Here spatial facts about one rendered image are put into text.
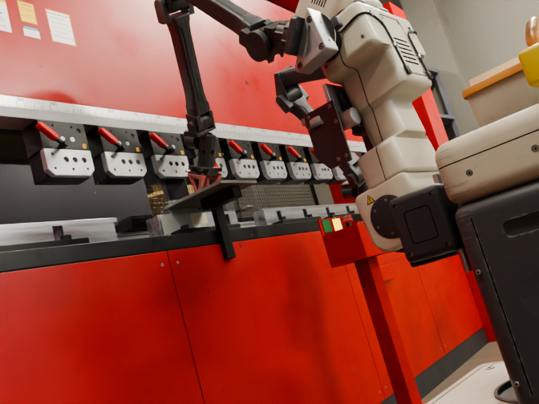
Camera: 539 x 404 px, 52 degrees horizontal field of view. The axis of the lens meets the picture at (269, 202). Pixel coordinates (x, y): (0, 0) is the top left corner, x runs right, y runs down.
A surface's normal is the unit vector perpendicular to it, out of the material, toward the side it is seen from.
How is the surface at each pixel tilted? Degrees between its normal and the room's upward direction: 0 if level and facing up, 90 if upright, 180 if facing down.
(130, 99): 90
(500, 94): 92
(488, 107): 92
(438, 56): 90
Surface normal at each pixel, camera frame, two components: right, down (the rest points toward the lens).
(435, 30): -0.67, 0.06
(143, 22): 0.76, -0.32
